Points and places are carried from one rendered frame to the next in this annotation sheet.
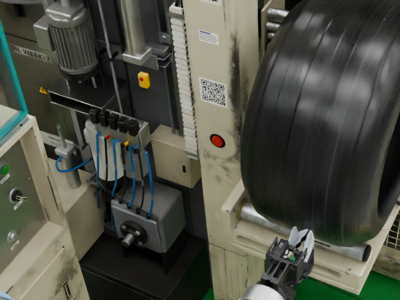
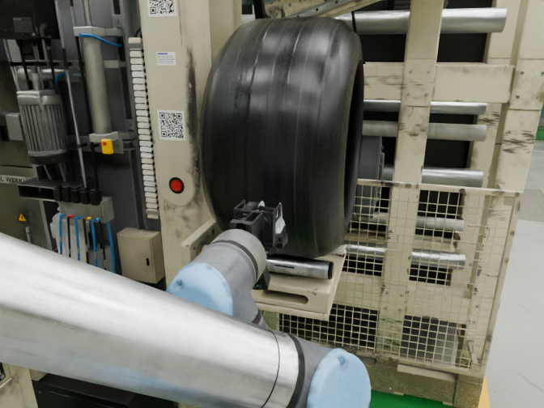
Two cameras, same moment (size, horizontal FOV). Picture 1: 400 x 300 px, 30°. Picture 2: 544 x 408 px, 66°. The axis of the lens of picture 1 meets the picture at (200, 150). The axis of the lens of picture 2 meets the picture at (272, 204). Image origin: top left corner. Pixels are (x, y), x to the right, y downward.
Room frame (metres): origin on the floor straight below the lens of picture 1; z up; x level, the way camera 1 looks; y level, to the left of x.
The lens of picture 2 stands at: (0.30, 0.02, 1.39)
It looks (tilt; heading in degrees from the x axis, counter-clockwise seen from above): 20 degrees down; 343
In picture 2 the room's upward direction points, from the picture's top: straight up
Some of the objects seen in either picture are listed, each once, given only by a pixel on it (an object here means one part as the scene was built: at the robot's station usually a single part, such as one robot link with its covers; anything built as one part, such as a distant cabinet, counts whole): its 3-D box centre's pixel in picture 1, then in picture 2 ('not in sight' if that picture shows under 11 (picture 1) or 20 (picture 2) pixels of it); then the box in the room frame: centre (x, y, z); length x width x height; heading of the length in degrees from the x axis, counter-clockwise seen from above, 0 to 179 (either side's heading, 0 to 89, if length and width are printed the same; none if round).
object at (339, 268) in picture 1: (299, 246); (261, 283); (1.21, -0.23, 0.84); 0.36 x 0.09 x 0.06; 57
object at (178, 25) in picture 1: (190, 84); (150, 133); (1.47, 0.01, 1.19); 0.05 x 0.04 x 0.48; 147
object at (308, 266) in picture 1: (301, 264); (274, 237); (0.97, -0.19, 1.07); 0.09 x 0.05 x 0.02; 147
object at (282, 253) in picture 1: (280, 273); (252, 235); (0.93, -0.14, 1.10); 0.12 x 0.08 x 0.09; 147
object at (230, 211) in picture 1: (260, 172); (218, 231); (1.42, -0.16, 0.90); 0.40 x 0.03 x 0.10; 147
